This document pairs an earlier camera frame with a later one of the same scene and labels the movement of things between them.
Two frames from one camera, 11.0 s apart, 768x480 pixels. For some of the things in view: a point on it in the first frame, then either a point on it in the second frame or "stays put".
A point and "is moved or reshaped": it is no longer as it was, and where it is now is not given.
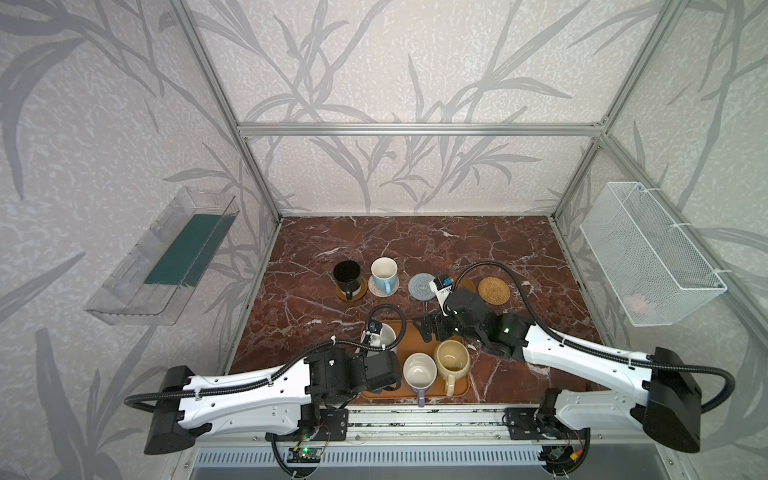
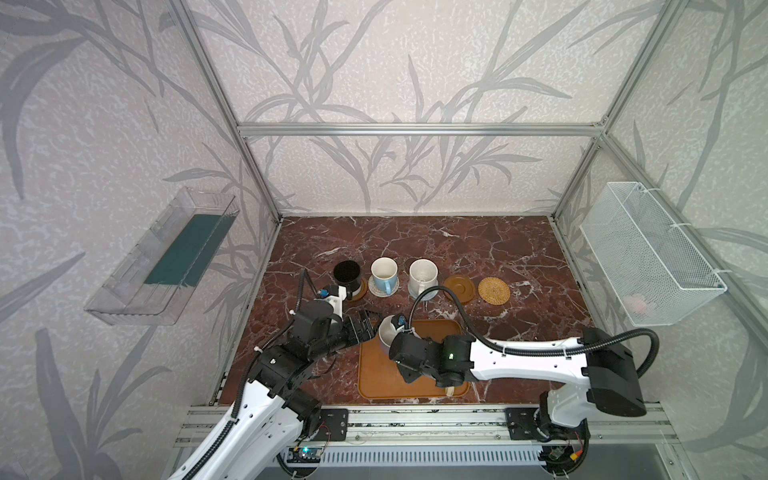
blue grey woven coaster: (419, 286) stays put
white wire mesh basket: (652, 268) stays put
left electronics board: (304, 455) stays put
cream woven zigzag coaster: (377, 293) stays put
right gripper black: (444, 324) -> (397, 350)
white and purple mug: (420, 372) is moved or reshaped
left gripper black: (372, 346) -> (360, 327)
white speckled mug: (386, 337) -> (424, 275)
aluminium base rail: (428, 426) stays put
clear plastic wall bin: (149, 283) stays put
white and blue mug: (384, 274) stays put
